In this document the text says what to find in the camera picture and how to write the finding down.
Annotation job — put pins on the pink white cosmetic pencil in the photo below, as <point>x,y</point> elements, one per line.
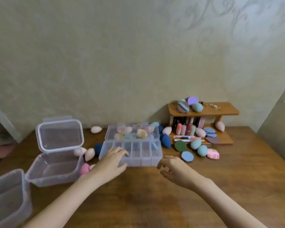
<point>180,136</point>

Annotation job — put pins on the row of lipsticks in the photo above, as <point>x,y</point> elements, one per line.
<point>188,128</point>

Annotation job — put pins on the person's left hand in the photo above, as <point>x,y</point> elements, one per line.
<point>107,166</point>

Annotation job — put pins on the pink marbled sponge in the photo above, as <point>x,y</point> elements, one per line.
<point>213,154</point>

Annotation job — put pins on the clear compartment organizer box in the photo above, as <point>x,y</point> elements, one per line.
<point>142,154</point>

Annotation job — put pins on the dark green round puff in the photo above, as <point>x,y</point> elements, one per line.
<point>180,146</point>

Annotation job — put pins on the clear square lidded container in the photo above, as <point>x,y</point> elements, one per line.
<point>52,170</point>
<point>7,201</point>

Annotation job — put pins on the person's right hand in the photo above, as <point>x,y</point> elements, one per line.
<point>180,173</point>

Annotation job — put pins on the group of beige egg sponges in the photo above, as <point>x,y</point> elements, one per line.
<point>96,129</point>

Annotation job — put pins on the person's right forearm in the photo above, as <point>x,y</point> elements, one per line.
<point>228,206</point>

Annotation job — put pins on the person's left forearm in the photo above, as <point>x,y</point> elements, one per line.
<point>61,204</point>

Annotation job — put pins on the grey green door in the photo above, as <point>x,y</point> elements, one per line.
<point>278,130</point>

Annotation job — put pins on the wooden two-tier cosmetic rack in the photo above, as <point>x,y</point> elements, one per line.
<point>225,111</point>

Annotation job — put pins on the small metal hair clips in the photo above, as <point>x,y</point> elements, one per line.
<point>213,105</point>

